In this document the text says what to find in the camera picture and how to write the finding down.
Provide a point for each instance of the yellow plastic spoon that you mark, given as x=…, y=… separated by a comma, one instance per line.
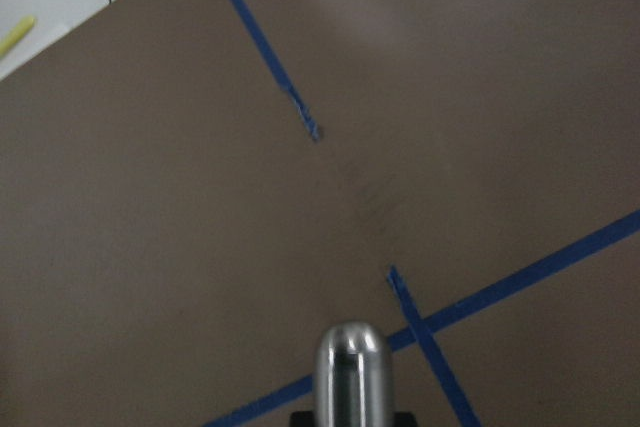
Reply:
x=16, y=34

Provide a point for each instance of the black metal muddler stick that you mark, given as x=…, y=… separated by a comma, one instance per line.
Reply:
x=352, y=381

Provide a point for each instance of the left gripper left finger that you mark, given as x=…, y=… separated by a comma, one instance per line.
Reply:
x=302, y=419

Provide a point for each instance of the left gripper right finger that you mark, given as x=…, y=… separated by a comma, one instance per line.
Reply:
x=405, y=419

